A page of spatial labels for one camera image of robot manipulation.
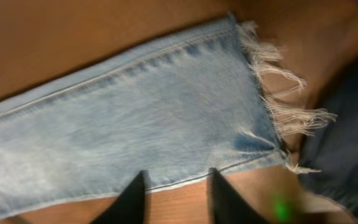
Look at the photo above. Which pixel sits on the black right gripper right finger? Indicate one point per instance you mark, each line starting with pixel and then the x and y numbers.
pixel 226 206

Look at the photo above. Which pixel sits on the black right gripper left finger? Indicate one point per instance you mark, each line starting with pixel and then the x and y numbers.
pixel 131 206

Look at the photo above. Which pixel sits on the light blue denim jeans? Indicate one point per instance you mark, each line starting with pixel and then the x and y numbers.
pixel 176 106

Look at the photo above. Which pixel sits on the dark navy folded garment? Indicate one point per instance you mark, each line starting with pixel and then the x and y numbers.
pixel 333 150

